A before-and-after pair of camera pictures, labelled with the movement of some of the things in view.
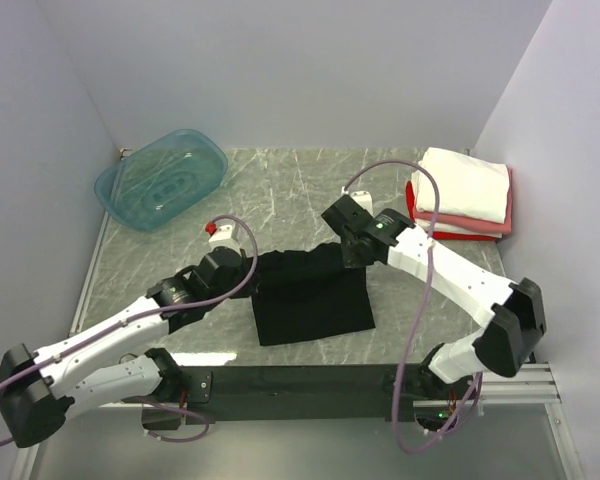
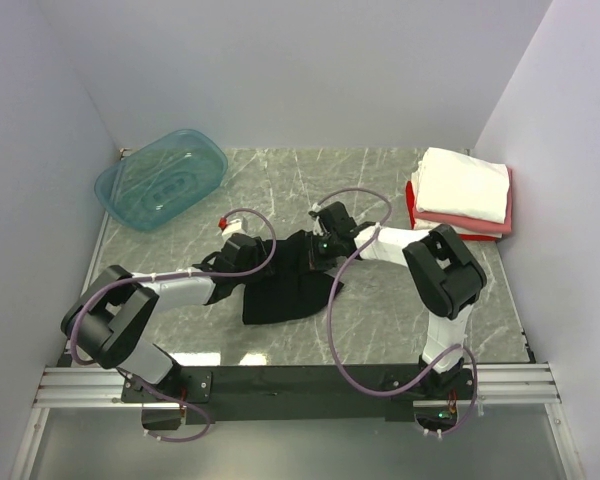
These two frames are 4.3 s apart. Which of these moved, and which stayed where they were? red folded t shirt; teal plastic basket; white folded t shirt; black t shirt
Moved: black t shirt
Stayed: red folded t shirt; white folded t shirt; teal plastic basket
